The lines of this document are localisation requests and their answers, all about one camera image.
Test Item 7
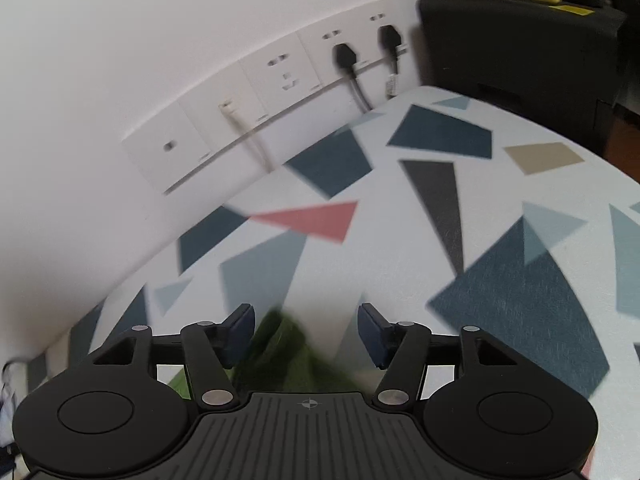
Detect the green sweater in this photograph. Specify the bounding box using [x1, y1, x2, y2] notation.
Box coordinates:
[167, 310, 364, 404]

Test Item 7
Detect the black power plug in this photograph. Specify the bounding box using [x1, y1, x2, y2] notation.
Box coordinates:
[377, 25, 404, 99]
[332, 43, 374, 111]

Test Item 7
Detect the geometric patterned tablecloth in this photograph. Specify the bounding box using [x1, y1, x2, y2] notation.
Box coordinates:
[20, 85, 640, 480]

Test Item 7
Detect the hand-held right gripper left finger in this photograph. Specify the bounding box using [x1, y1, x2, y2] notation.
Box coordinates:
[90, 303, 257, 409]

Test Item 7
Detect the white wall socket panel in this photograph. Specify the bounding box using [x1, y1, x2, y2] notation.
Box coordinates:
[121, 0, 419, 196]

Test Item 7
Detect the white wall cable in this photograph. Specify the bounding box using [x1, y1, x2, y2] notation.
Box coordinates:
[218, 100, 274, 174]

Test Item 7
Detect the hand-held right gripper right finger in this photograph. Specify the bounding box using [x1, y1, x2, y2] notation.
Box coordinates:
[357, 302, 524, 407]

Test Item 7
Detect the black cabinet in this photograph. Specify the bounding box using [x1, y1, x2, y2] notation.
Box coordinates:
[417, 0, 640, 162]

